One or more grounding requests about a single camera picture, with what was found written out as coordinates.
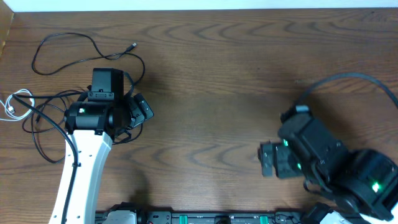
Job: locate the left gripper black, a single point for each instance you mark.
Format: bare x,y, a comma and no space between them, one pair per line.
139,114

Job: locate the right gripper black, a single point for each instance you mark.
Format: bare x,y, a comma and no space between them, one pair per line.
282,170

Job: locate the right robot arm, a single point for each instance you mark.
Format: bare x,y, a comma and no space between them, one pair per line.
362,181

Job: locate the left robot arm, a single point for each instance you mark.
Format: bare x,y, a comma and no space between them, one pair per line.
100,118

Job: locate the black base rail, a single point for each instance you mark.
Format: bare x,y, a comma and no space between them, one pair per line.
131,213

